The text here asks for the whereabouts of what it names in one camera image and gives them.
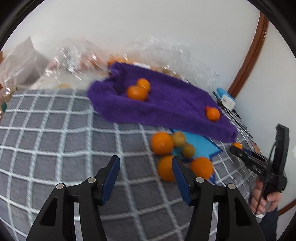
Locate white blue box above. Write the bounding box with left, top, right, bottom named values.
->
left=216, top=87, right=235, bottom=110

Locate small orange tangerine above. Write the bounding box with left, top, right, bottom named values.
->
left=232, top=142, right=243, bottom=150
left=137, top=78, right=151, bottom=92
left=126, top=85, right=148, bottom=101
left=205, top=108, right=221, bottom=121

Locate grey checked bed sheet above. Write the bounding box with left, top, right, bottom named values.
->
left=0, top=89, right=262, bottom=241

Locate purple towel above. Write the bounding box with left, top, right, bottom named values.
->
left=87, top=62, right=238, bottom=143

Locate orange tangerine front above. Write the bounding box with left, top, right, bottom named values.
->
left=157, top=155, right=175, bottom=182

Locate person right hand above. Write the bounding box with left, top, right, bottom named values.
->
left=249, top=178, right=282, bottom=215

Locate clear plastic bag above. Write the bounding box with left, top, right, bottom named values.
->
left=39, top=38, right=218, bottom=91

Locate large orange persimmon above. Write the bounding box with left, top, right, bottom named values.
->
left=150, top=132, right=174, bottom=156

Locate white plastic bag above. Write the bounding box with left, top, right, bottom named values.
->
left=1, top=37, right=49, bottom=90

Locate green kiwi fruit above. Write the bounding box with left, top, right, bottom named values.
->
left=182, top=143, right=195, bottom=159
left=172, top=131, right=186, bottom=148

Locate brown wooden door frame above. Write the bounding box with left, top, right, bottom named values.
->
left=227, top=12, right=269, bottom=98

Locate orange tangerine behind persimmon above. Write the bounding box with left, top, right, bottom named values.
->
left=190, top=157, right=214, bottom=180

